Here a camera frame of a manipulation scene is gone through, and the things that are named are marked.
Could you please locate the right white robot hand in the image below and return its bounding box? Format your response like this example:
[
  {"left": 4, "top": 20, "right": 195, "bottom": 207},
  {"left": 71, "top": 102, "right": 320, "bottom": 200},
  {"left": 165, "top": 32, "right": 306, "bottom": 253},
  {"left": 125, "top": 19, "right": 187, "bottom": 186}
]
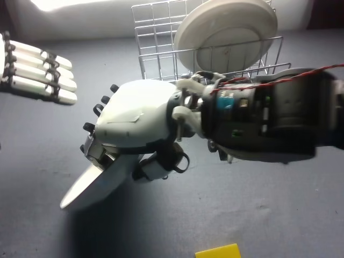
[{"left": 80, "top": 79, "right": 195, "bottom": 182}]

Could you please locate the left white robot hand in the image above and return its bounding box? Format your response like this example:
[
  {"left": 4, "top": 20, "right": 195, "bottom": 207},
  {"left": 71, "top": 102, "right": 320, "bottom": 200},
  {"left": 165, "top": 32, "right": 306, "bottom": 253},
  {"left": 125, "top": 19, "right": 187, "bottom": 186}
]
[{"left": 0, "top": 31, "right": 78, "bottom": 106}]

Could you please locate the white plate with dark rim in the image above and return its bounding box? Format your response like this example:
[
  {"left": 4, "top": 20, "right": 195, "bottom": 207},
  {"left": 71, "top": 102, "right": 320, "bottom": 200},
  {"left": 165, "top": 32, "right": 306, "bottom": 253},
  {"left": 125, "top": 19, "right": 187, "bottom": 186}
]
[
  {"left": 59, "top": 153, "right": 140, "bottom": 210},
  {"left": 173, "top": 0, "right": 279, "bottom": 78}
]

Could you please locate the yellow rectangular block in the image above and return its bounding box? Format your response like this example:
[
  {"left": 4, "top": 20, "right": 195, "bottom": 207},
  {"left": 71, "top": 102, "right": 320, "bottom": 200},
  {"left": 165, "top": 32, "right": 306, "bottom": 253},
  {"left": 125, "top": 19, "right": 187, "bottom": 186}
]
[{"left": 195, "top": 243, "right": 242, "bottom": 258}]

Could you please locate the silver wire dish rack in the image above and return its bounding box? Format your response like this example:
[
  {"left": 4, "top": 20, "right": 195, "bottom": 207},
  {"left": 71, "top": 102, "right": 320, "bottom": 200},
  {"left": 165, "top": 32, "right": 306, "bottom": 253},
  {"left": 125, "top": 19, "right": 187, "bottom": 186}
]
[{"left": 131, "top": 0, "right": 292, "bottom": 82}]

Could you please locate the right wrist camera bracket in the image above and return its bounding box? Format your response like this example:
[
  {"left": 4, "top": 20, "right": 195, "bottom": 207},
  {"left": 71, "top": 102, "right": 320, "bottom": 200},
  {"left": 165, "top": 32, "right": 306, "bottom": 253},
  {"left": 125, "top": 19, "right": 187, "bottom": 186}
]
[{"left": 171, "top": 71, "right": 207, "bottom": 142}]

